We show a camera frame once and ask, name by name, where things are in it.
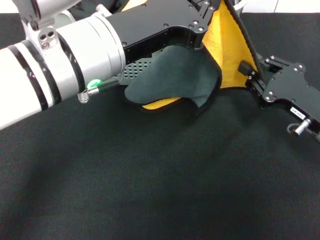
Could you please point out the black tablecloth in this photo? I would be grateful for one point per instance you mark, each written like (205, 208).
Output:
(160, 175)

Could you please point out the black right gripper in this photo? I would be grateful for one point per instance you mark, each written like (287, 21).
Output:
(287, 85)

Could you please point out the yellow grey towel white label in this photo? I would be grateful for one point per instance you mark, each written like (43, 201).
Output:
(180, 75)

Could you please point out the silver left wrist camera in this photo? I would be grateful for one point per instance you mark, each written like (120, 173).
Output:
(45, 15)

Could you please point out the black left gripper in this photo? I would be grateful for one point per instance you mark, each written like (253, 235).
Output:
(155, 22)

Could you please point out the grey perforated storage box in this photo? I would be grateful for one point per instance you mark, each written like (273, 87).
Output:
(140, 67)

